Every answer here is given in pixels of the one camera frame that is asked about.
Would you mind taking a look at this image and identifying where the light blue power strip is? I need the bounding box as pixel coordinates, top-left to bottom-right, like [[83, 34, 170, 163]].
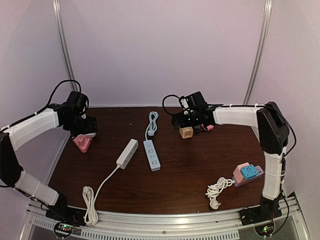
[[143, 139, 161, 172]]

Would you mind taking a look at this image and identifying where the purple power strip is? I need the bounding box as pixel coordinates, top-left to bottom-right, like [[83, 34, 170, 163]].
[[231, 162, 264, 187]]

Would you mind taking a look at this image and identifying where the light pink cube adapter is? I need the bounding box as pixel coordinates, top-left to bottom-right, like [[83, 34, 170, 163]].
[[233, 162, 250, 184]]

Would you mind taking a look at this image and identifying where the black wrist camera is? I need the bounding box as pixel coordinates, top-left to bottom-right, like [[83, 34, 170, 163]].
[[185, 91, 208, 111], [66, 91, 89, 114]]

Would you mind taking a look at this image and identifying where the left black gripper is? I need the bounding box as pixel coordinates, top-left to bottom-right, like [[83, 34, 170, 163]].
[[65, 114, 97, 137]]

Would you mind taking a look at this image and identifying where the pink plug adapter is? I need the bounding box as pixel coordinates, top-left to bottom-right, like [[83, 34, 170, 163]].
[[201, 124, 214, 132]]

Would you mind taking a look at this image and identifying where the blue cube adapter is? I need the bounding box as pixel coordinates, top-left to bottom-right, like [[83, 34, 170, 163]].
[[241, 164, 258, 180]]

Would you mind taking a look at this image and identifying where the beige cube socket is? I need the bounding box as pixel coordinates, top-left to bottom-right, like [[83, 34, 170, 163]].
[[179, 126, 194, 139]]

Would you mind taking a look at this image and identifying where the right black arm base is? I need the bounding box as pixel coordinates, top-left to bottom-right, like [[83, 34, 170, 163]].
[[239, 199, 282, 226]]

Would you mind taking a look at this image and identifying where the aluminium front rail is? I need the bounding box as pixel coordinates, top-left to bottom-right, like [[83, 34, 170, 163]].
[[21, 192, 308, 240]]

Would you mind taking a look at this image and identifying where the white coiled cable right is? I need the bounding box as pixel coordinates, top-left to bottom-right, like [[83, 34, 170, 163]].
[[205, 176, 235, 210]]

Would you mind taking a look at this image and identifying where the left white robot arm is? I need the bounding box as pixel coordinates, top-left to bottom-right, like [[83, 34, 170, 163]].
[[0, 103, 98, 222]]

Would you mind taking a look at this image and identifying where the right aluminium frame post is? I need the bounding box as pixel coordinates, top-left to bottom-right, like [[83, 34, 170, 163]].
[[243, 0, 273, 105]]

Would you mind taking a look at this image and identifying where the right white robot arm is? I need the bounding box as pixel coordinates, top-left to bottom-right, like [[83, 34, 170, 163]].
[[171, 101, 296, 201]]

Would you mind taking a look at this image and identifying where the light blue coiled cable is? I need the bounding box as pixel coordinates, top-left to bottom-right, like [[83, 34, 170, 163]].
[[144, 111, 160, 138]]

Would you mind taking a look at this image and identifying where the white coiled power cable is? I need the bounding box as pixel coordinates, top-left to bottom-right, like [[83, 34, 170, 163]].
[[82, 164, 121, 225]]

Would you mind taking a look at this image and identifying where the left aluminium frame post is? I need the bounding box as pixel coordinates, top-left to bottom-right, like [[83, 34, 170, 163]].
[[52, 0, 75, 80]]

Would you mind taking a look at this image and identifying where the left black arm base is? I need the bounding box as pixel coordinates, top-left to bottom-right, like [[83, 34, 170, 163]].
[[43, 199, 87, 227]]

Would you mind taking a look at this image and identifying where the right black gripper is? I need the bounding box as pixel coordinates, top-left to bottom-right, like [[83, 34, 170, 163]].
[[171, 111, 200, 130]]

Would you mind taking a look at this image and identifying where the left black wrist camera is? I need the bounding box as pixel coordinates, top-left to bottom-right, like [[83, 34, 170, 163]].
[[66, 91, 89, 114]]

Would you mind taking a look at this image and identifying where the white power strip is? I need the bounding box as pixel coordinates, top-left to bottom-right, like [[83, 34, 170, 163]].
[[116, 138, 139, 170]]

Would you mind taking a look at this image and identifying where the aluminium frame post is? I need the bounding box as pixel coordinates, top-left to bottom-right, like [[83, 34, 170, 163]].
[[243, 0, 273, 105], [52, 0, 75, 80]]

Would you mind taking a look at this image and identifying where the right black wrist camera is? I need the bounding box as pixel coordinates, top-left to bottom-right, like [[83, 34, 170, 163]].
[[185, 91, 208, 111]]

